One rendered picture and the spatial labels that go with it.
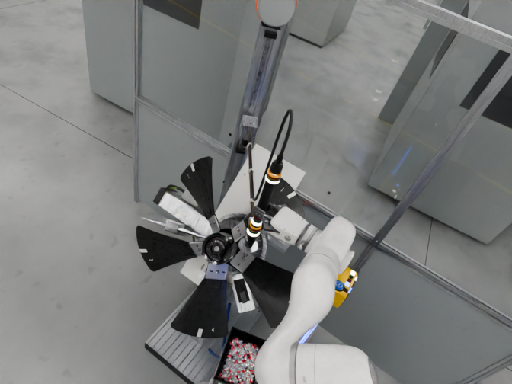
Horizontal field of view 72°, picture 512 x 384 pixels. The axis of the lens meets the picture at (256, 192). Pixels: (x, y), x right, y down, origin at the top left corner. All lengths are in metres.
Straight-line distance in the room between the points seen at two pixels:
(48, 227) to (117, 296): 0.78
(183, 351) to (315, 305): 1.74
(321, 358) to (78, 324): 2.01
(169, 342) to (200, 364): 0.23
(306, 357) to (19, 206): 2.75
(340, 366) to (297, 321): 0.11
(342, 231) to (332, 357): 0.39
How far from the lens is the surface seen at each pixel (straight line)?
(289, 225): 1.10
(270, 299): 1.34
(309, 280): 0.72
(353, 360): 0.72
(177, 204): 1.58
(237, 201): 1.60
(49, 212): 3.11
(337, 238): 0.98
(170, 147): 2.44
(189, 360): 2.36
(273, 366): 0.73
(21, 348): 2.57
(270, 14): 1.54
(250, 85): 1.66
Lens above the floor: 2.29
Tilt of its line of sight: 43 degrees down
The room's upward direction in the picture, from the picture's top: 18 degrees clockwise
